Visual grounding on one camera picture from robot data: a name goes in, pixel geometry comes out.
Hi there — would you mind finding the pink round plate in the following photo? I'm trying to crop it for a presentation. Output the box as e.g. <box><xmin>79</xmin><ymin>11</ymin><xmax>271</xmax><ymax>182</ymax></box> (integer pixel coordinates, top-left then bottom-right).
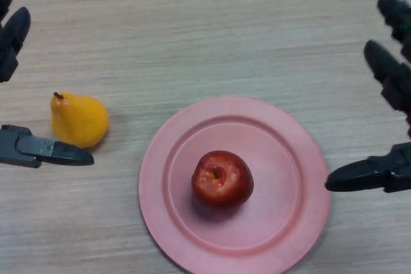
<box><xmin>138</xmin><ymin>95</ymin><xmax>331</xmax><ymax>274</ymax></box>

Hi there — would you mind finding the yellow pear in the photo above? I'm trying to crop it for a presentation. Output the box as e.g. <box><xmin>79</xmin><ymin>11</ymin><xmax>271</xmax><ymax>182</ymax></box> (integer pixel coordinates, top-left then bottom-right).
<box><xmin>49</xmin><ymin>91</ymin><xmax>110</xmax><ymax>149</ymax></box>

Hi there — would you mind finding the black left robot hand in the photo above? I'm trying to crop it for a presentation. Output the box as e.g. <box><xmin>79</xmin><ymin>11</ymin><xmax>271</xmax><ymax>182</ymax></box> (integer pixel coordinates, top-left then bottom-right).
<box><xmin>0</xmin><ymin>0</ymin><xmax>95</xmax><ymax>169</ymax></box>

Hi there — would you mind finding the red apple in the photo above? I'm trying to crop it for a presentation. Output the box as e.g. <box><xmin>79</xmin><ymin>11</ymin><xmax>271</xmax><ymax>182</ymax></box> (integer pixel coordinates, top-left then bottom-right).
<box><xmin>191</xmin><ymin>150</ymin><xmax>254</xmax><ymax>209</ymax></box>

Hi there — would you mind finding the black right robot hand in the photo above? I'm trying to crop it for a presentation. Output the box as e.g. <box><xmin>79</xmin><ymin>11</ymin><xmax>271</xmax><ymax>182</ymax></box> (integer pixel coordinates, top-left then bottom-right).
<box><xmin>324</xmin><ymin>0</ymin><xmax>411</xmax><ymax>194</ymax></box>

